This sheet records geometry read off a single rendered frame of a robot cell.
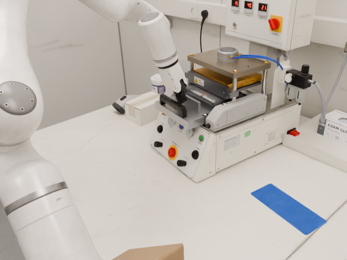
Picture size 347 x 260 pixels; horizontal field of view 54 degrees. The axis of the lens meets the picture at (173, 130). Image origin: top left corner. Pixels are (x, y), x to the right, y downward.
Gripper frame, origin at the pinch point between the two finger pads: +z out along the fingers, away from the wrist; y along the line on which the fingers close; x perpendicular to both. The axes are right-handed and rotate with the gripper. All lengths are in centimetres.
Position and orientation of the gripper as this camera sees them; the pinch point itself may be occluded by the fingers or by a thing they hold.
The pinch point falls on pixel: (180, 97)
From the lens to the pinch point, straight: 123.3
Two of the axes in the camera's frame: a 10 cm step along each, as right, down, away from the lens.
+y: 5.5, 3.9, -7.4
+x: 7.7, -5.7, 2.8
